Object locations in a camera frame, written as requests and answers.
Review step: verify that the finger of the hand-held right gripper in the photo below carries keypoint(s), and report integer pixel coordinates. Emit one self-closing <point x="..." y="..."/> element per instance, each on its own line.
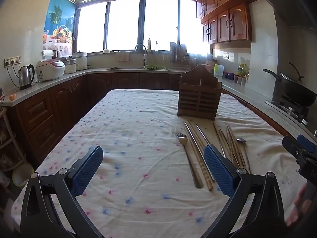
<point x="307" y="143"/>
<point x="291" y="145"/>

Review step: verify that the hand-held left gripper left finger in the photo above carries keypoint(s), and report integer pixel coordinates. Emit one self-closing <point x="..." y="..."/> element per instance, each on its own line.
<point x="86" y="171"/>

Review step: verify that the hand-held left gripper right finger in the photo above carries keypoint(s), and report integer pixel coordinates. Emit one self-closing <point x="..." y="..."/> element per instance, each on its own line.
<point x="219" y="171"/>

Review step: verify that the wooden chopstick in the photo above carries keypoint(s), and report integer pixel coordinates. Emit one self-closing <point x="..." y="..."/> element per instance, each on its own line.
<point x="226" y="148"/>
<point x="238" y="146"/>
<point x="218" y="137"/>
<point x="234" y="146"/>
<point x="204" y="176"/>

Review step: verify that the metal spoon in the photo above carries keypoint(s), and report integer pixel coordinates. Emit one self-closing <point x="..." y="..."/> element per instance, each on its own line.
<point x="241" y="141"/>

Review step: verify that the metal fork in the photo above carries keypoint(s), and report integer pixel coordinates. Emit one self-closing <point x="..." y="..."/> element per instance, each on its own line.
<point x="182" y="142"/>

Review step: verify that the wooden utensil holder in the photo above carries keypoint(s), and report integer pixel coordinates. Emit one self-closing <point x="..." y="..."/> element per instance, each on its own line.
<point x="198" y="99"/>

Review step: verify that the person's right hand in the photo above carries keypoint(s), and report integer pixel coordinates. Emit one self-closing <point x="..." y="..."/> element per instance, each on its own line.
<point x="298" y="203"/>

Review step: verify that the gas stove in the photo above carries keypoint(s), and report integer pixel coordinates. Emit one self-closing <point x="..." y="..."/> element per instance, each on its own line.
<point x="292" y="109"/>

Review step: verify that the black wok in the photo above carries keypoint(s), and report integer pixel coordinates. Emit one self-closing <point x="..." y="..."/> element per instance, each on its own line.
<point x="297" y="91"/>

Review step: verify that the white bucket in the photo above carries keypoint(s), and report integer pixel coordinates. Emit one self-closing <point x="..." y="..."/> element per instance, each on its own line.
<point x="22" y="176"/>

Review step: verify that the wooden lower cabinets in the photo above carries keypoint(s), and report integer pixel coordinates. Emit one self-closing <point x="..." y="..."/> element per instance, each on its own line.
<point x="62" y="109"/>

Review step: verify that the wooden cabinets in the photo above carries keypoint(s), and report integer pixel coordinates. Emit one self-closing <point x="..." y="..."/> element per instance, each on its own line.
<point x="223" y="24"/>
<point x="62" y="109"/>

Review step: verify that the floral white tablecloth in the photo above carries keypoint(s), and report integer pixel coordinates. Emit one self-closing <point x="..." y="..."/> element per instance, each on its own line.
<point x="138" y="129"/>

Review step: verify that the spice jar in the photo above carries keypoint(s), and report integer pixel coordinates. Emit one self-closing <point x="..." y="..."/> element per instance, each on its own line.
<point x="244" y="81"/>
<point x="235" y="79"/>
<point x="239" y="80"/>

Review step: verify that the white storage rack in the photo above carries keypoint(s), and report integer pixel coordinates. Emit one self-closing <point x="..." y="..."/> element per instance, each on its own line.
<point x="10" y="133"/>

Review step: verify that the yellow oil bottle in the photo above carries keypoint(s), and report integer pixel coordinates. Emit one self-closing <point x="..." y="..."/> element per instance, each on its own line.
<point x="246" y="70"/>
<point x="240" y="70"/>

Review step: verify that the dark blue container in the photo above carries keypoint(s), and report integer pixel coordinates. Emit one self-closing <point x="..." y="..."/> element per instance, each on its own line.
<point x="229" y="76"/>

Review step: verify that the green white pitcher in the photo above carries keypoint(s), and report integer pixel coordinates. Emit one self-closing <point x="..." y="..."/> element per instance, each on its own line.
<point x="219" y="70"/>

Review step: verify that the small white cooker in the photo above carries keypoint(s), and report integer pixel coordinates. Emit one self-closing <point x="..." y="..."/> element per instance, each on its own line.
<point x="71" y="68"/>

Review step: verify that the small orange object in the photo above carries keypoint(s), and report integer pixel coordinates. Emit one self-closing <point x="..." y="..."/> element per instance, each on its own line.
<point x="12" y="96"/>

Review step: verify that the white pink rice cooker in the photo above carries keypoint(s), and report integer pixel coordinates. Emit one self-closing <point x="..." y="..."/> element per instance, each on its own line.
<point x="49" y="70"/>

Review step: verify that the large white rice cooker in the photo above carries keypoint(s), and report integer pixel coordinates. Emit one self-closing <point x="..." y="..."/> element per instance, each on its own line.
<point x="81" y="60"/>

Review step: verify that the steel electric kettle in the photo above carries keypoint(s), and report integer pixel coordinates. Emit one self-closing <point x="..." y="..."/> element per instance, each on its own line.
<point x="26" y="76"/>

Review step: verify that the hanging dish cloth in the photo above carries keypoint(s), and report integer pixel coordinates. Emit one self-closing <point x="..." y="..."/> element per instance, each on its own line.
<point x="122" y="57"/>

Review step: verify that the white bowl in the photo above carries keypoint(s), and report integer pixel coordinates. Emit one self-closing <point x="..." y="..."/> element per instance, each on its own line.
<point x="106" y="51"/>

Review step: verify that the green colander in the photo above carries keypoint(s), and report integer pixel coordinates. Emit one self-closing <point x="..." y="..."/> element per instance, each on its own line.
<point x="154" y="67"/>

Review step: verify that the paper towel roll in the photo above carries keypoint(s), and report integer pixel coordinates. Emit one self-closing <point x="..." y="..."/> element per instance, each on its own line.
<point x="47" y="54"/>

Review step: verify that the dish rack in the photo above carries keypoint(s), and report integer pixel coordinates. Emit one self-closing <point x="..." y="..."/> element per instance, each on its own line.
<point x="179" y="54"/>

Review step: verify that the curved sink faucet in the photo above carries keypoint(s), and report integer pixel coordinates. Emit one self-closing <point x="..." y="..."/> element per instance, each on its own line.
<point x="145" y="57"/>

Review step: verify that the wooden upper cabinets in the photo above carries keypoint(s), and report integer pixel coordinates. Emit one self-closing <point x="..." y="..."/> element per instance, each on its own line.
<point x="223" y="24"/>

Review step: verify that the range hood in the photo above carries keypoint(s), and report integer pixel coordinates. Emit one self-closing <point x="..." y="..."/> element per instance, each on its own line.
<point x="292" y="5"/>

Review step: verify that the yellow dish soap bottle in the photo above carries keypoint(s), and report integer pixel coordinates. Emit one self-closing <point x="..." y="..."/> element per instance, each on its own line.
<point x="149" y="45"/>

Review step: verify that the kitchen window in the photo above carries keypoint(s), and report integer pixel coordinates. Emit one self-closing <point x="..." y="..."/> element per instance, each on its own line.
<point x="123" y="24"/>

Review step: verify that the white wall switch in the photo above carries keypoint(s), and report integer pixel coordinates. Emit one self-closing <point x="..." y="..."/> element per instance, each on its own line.
<point x="225" y="56"/>

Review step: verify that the wall outlet strip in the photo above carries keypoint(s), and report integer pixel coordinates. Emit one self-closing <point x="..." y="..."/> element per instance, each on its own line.
<point x="12" y="61"/>

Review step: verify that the tropical fruit wall poster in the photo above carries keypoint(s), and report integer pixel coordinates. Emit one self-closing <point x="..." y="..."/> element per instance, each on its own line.
<point x="59" y="17"/>

